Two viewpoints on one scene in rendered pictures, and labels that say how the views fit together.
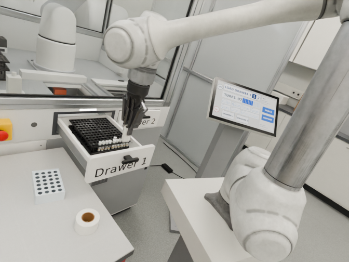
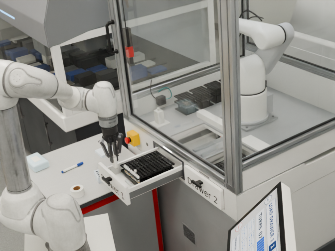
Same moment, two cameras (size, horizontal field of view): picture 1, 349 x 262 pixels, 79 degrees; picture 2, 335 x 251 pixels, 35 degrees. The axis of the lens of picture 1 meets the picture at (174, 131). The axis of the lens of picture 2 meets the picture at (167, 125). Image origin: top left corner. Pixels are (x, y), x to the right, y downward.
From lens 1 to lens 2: 268 cm
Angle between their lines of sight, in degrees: 97
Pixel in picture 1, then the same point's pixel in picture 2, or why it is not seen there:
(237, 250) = (31, 241)
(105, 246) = not seen: hidden behind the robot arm
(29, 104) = (143, 129)
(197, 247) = not seen: hidden behind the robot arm
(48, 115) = (151, 141)
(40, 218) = (84, 180)
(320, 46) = not seen: outside the picture
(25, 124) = (144, 141)
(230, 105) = (248, 235)
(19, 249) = (67, 179)
